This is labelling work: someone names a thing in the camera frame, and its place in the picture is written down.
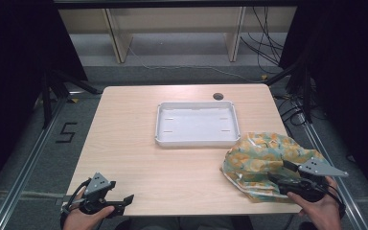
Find black metal stand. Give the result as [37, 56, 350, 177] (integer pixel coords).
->
[264, 60, 314, 125]
[40, 68, 104, 129]

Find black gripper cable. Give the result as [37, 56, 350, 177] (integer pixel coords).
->
[312, 182, 347, 219]
[60, 178, 92, 216]

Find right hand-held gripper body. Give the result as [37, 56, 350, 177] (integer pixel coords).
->
[277, 156, 350, 203]

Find person's dark pants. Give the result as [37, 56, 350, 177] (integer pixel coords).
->
[118, 216, 255, 230]

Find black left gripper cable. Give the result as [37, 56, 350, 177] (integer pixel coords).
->
[60, 178, 92, 216]

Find aluminium floor rail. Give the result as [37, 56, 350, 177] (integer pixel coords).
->
[300, 121, 368, 230]
[0, 94, 70, 230]

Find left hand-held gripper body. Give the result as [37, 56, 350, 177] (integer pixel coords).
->
[78, 172, 127, 219]

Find white plastic tray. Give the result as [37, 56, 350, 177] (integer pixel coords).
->
[154, 101, 242, 149]

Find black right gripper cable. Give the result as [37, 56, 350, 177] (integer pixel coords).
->
[312, 182, 347, 219]

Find bundle of black hanging cables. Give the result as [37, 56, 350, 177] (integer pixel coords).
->
[239, 6, 286, 75]

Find person's left hand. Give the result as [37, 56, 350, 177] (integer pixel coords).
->
[61, 188, 116, 230]

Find black floor cables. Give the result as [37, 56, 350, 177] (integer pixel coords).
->
[273, 92, 309, 128]

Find person's right hand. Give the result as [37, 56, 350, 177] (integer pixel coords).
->
[287, 176, 343, 230]

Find beige desk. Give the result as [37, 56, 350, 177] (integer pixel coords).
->
[57, 5, 299, 64]

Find orange and green patterned bag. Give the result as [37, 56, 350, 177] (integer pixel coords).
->
[219, 131, 329, 203]

